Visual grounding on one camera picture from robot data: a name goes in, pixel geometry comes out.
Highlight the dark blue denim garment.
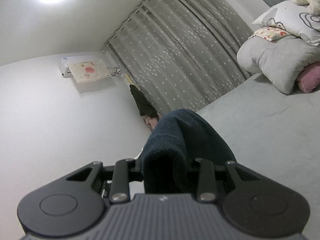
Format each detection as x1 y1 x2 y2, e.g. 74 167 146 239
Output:
139 109 235 194

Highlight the pink hanging garment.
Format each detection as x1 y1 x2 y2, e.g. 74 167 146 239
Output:
143 115 161 131

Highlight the black hanging garment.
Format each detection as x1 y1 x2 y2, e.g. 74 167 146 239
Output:
130 85 158 118

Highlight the grey star-patterned curtain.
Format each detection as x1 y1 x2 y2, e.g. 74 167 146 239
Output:
106 0 252 114

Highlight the grey bed sheet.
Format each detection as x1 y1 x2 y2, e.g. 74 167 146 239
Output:
198 74 319 223

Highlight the grey folded quilt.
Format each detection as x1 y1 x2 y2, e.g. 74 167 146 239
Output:
236 35 319 95

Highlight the floral small cushion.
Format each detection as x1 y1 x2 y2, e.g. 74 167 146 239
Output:
249 26 292 41

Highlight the pink pillow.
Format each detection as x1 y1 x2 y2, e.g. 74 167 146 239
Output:
296 62 320 93

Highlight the white printed pillow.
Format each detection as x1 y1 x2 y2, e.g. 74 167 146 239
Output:
252 0 319 47

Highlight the white wall air conditioner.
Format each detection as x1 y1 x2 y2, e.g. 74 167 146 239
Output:
58 55 119 83

